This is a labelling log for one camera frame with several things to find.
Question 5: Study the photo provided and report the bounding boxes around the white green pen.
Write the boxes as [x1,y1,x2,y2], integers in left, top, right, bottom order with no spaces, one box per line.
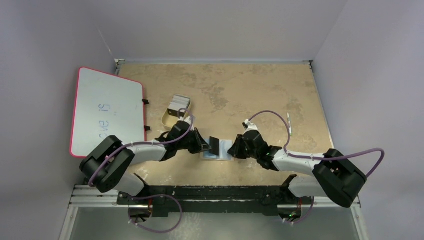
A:
[286,112,293,136]

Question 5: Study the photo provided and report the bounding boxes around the white board with pink frame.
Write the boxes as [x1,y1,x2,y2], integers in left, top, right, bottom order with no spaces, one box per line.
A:
[69,67,147,158]

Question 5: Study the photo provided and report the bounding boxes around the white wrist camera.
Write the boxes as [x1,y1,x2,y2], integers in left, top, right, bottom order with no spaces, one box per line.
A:
[178,115,196,125]
[242,119,259,134]

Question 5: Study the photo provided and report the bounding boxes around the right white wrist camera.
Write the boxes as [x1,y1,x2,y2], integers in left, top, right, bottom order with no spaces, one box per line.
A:
[242,119,259,134]

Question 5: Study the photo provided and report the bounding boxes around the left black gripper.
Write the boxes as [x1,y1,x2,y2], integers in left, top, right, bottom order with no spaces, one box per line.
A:
[176,128,211,155]

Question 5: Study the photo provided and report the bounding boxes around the blue credit card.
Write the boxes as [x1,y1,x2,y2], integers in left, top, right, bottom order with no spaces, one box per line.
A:
[200,139,234,161]

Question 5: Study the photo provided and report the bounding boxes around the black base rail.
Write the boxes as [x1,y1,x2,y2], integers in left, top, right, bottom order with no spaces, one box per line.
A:
[117,175,312,219]

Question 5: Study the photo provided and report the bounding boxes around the aluminium frame rail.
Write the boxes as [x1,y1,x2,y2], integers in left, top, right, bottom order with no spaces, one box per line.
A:
[72,183,356,208]

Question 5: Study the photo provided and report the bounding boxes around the stack of cards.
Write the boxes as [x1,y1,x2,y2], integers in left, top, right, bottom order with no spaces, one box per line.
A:
[167,94,191,117]

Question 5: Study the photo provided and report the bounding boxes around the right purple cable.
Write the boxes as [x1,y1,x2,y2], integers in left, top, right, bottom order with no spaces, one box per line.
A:
[243,110,386,226]

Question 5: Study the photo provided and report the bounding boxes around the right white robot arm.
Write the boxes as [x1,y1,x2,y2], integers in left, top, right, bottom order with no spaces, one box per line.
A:
[227,130,367,208]

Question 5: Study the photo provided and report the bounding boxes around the beige plastic tray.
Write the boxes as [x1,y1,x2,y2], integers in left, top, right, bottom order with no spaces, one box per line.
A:
[161,109,190,130]

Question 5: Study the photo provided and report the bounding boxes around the beige leather card holder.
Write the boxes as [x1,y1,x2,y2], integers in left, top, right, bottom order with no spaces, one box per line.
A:
[199,139,234,162]

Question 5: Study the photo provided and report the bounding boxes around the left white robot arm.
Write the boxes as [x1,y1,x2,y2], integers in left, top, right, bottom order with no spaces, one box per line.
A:
[79,118,211,205]

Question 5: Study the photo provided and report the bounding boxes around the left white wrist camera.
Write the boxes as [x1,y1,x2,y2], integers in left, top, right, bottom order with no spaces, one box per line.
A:
[178,115,196,125]

